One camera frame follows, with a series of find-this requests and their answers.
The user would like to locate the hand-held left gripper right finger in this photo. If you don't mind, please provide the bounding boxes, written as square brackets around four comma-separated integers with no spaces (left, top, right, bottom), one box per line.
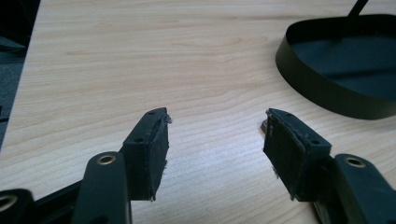
[262,107,332,203]

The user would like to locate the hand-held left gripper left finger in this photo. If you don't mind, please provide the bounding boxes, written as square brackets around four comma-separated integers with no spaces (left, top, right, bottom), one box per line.
[120,106,173,203]

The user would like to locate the black key rack with tray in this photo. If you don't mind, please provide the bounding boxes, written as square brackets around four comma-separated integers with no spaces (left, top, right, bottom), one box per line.
[275,0,396,120]

